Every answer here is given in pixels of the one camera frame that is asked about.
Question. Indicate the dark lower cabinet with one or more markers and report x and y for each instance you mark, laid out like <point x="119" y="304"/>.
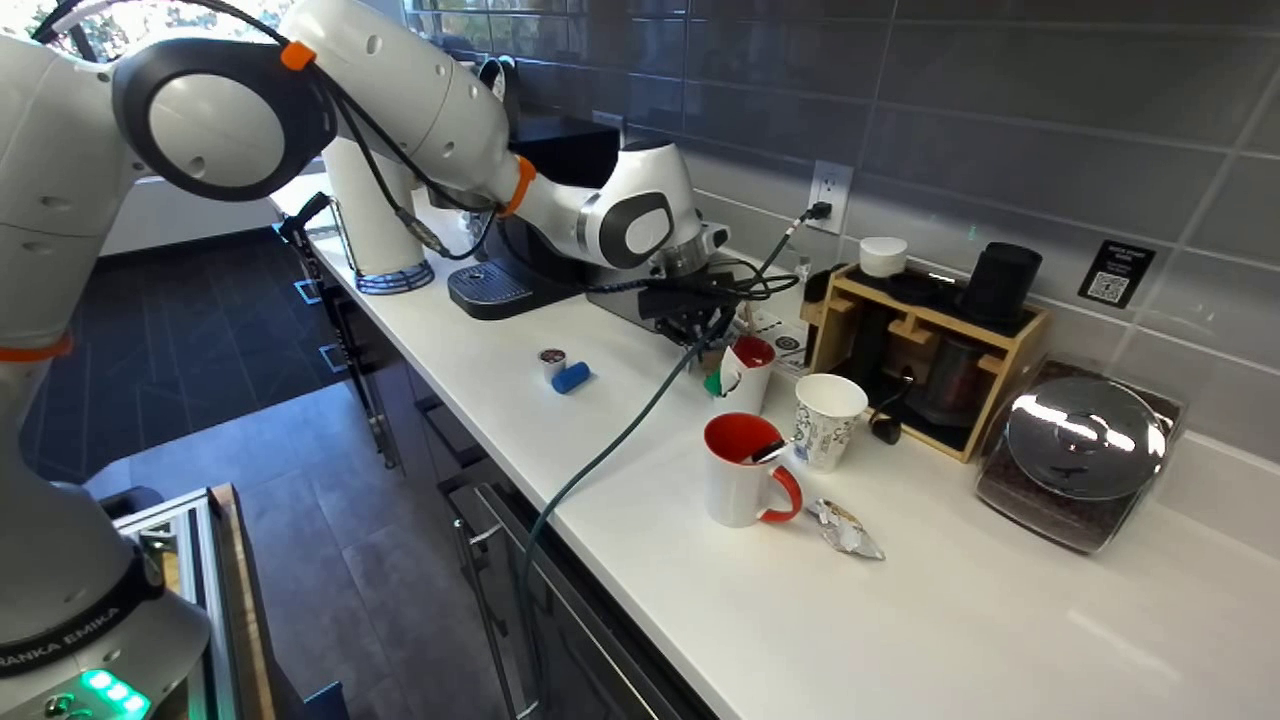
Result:
<point x="586" y="641"/>

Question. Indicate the stainless steel box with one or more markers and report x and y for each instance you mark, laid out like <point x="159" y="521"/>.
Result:
<point x="616" y="304"/>

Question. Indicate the white mug green print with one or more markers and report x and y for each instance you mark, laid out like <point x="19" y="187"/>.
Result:
<point x="744" y="382"/>

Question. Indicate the black coffee machine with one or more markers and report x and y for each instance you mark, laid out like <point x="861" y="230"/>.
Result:
<point x="501" y="282"/>

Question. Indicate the white round cap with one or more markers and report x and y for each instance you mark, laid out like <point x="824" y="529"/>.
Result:
<point x="881" y="258"/>

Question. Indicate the blue sponge block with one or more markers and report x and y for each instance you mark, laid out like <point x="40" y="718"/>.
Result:
<point x="571" y="376"/>

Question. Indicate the black cylinder speaker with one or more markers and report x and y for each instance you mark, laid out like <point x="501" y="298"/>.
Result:
<point x="1003" y="282"/>

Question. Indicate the white wall power outlet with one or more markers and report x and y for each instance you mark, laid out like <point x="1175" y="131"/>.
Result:
<point x="831" y="187"/>

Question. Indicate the aluminium frame cart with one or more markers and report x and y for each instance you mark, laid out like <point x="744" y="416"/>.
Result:
<point x="203" y="563"/>

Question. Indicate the wooden holder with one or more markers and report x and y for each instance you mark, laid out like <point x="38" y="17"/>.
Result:
<point x="1003" y="356"/>

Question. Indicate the window with dark frame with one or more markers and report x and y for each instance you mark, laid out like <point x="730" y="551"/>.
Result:
<point x="92" y="17"/>

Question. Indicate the small round brown lid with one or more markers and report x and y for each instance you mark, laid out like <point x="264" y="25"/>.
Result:
<point x="553" y="356"/>

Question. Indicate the small clear glass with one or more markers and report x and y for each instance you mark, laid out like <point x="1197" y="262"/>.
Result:
<point x="788" y="351"/>

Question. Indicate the white patterned mug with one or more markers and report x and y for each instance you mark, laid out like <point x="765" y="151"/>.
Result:
<point x="824" y="424"/>

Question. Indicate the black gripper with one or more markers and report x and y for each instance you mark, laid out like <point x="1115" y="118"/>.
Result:
<point x="706" y="318"/>

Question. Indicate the crumpled foil wrapper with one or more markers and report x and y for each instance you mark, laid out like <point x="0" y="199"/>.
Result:
<point x="847" y="529"/>

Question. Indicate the QR code wall plaque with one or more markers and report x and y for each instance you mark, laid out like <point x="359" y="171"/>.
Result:
<point x="1118" y="274"/>

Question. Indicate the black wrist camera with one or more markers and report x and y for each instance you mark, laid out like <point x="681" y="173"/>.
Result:
<point x="663" y="300"/>

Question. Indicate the white mug red inside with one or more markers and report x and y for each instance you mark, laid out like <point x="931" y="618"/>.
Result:
<point x="737" y="480"/>

